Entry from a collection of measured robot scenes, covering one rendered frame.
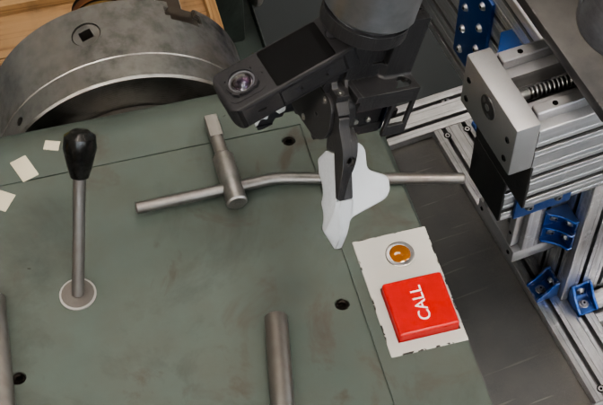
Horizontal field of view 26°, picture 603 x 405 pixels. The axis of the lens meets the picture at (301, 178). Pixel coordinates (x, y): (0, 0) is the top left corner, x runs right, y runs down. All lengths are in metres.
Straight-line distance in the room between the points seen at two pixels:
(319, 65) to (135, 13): 0.55
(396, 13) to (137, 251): 0.44
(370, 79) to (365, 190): 0.10
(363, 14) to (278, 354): 0.37
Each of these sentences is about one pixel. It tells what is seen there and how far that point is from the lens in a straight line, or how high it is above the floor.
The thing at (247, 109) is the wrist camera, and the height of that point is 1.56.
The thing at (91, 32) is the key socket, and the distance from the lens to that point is 1.53.
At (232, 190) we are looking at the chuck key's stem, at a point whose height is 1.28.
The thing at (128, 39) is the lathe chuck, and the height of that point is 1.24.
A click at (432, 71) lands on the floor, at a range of 3.12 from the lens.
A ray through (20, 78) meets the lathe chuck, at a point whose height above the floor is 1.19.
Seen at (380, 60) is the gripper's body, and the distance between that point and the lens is 1.06.
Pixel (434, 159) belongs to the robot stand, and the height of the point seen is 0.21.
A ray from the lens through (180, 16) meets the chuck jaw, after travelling 1.57.
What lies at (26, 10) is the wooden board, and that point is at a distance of 2.05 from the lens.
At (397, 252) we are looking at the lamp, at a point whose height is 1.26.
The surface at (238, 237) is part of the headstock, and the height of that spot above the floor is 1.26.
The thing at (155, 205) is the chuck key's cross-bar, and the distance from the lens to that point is 1.31.
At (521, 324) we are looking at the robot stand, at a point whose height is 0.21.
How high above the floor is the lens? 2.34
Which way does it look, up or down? 54 degrees down
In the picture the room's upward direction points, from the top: straight up
